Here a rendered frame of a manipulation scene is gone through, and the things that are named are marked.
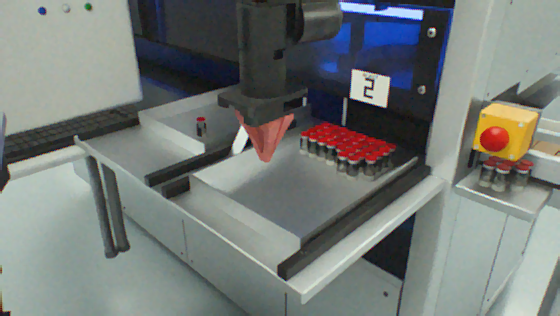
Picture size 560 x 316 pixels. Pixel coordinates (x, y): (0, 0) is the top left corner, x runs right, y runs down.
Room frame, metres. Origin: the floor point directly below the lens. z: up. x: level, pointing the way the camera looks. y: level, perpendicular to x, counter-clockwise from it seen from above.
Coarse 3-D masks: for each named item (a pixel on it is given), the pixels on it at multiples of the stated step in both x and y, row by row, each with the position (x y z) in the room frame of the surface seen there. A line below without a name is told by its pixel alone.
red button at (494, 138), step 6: (492, 126) 0.63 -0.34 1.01; (498, 126) 0.63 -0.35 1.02; (486, 132) 0.62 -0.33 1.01; (492, 132) 0.61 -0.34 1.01; (498, 132) 0.61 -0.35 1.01; (504, 132) 0.61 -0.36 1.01; (480, 138) 0.63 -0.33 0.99; (486, 138) 0.62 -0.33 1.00; (492, 138) 0.61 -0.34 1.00; (498, 138) 0.61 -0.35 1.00; (504, 138) 0.60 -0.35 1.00; (486, 144) 0.62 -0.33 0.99; (492, 144) 0.61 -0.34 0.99; (498, 144) 0.60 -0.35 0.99; (504, 144) 0.60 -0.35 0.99; (492, 150) 0.61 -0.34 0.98; (498, 150) 0.61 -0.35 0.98
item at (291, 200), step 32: (224, 160) 0.70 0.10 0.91; (256, 160) 0.76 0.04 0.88; (288, 160) 0.77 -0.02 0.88; (416, 160) 0.71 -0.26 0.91; (192, 192) 0.64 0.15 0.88; (224, 192) 0.64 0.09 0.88; (256, 192) 0.64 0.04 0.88; (288, 192) 0.64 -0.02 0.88; (320, 192) 0.64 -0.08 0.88; (352, 192) 0.64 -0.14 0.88; (256, 224) 0.53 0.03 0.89; (288, 224) 0.55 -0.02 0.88; (320, 224) 0.50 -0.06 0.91
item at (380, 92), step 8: (352, 72) 0.84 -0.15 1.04; (360, 72) 0.83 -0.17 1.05; (352, 80) 0.84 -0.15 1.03; (360, 80) 0.83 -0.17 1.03; (376, 80) 0.80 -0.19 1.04; (384, 80) 0.79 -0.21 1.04; (352, 88) 0.84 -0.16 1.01; (360, 88) 0.83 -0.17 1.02; (376, 88) 0.80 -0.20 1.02; (384, 88) 0.79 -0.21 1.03; (352, 96) 0.84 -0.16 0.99; (360, 96) 0.82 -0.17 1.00; (376, 96) 0.80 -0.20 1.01; (384, 96) 0.79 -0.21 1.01; (376, 104) 0.80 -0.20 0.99; (384, 104) 0.78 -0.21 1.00
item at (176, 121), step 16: (208, 96) 1.10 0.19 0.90; (144, 112) 0.96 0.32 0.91; (160, 112) 0.99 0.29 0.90; (176, 112) 1.03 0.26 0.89; (192, 112) 1.04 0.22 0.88; (208, 112) 1.04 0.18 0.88; (224, 112) 1.04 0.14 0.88; (304, 112) 1.00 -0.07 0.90; (160, 128) 0.89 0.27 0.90; (176, 128) 0.93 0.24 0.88; (192, 128) 0.93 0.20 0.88; (208, 128) 0.93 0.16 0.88; (224, 128) 0.93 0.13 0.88; (192, 144) 0.80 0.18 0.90; (208, 144) 0.78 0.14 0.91
